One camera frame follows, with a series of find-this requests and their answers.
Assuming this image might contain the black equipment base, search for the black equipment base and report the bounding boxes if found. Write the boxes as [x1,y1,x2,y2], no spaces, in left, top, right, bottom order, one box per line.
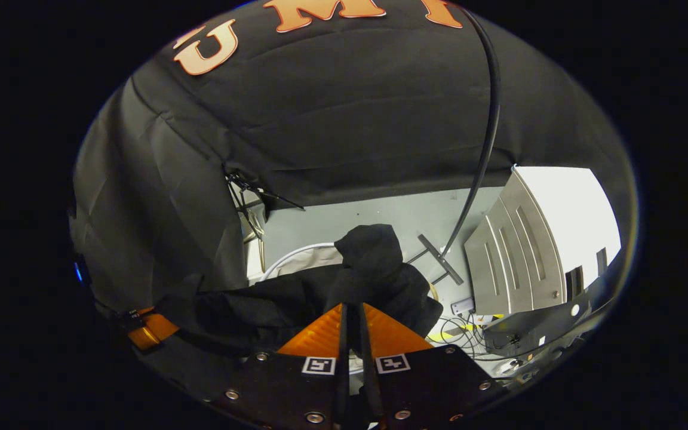
[481,299,595,359]

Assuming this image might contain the black backdrop cloth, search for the black backdrop cloth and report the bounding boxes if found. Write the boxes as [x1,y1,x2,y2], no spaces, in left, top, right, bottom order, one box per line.
[69,0,640,317]

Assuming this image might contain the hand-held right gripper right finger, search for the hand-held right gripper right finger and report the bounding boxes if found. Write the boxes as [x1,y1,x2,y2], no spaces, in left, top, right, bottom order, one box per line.
[359,302,503,426]

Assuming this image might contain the black knit garment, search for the black knit garment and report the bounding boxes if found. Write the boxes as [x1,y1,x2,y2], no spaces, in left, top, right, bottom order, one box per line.
[159,224,443,359]

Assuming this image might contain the white laundry hamper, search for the white laundry hamper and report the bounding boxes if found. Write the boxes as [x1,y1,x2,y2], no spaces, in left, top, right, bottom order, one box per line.
[257,241,440,377]

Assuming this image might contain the tangle of thin cables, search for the tangle of thin cables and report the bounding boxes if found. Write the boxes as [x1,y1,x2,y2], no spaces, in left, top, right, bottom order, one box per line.
[428,317,488,359]

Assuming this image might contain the black metal clothes rack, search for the black metal clothes rack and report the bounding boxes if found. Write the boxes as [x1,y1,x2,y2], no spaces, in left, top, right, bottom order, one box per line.
[407,6,502,286]

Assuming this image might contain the grey ribbed box white top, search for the grey ribbed box white top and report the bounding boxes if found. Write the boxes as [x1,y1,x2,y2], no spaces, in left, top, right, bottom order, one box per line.
[463,165,622,316]

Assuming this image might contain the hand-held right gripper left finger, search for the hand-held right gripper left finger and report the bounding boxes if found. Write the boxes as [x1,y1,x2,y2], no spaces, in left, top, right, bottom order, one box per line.
[205,302,351,430]

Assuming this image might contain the black metal stand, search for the black metal stand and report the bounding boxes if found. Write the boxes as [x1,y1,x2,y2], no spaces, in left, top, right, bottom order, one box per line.
[225,170,306,239]

